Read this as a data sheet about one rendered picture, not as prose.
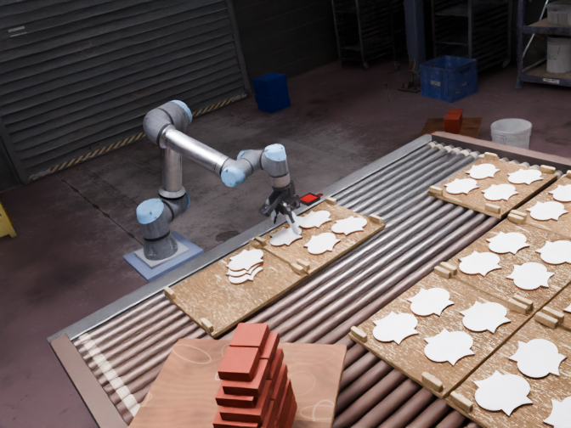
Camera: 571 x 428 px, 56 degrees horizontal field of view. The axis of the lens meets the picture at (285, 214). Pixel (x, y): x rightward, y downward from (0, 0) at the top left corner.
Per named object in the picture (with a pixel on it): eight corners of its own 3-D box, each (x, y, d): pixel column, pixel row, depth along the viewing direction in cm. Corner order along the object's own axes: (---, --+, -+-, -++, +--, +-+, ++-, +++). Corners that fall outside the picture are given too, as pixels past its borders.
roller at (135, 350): (94, 377, 173) (89, 367, 171) (464, 155, 265) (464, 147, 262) (99, 385, 169) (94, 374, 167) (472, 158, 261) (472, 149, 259)
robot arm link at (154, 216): (136, 237, 228) (127, 209, 222) (155, 222, 239) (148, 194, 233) (158, 240, 223) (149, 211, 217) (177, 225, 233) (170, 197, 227)
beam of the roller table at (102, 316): (52, 350, 192) (45, 337, 189) (426, 143, 290) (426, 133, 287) (59, 362, 186) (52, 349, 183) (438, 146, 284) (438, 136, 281)
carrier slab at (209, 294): (164, 295, 198) (163, 292, 197) (252, 245, 218) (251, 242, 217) (213, 339, 172) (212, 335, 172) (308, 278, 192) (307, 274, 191)
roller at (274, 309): (117, 413, 158) (112, 401, 156) (500, 165, 250) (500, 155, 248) (124, 422, 155) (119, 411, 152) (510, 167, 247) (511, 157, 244)
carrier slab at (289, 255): (253, 244, 218) (252, 241, 217) (326, 203, 238) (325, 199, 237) (309, 276, 193) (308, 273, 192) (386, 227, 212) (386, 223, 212)
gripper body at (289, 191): (301, 208, 211) (296, 181, 205) (285, 217, 206) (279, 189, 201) (289, 203, 216) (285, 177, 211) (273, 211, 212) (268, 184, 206)
